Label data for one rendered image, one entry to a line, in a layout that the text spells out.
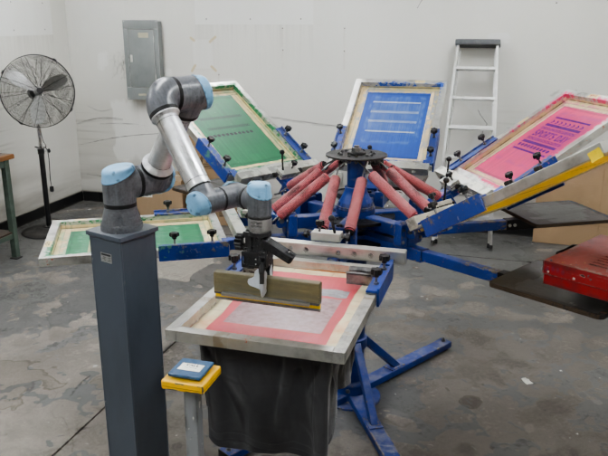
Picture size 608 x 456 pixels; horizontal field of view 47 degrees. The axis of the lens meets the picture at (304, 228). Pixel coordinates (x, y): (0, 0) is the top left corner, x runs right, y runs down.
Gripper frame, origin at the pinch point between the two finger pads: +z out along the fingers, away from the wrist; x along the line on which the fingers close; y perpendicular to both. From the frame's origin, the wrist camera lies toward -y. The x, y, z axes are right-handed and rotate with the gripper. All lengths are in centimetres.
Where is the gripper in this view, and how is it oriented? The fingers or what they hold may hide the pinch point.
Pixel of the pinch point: (267, 290)
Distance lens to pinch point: 226.1
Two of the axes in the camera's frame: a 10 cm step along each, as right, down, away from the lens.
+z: 0.0, 9.6, 2.9
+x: -2.9, 2.7, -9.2
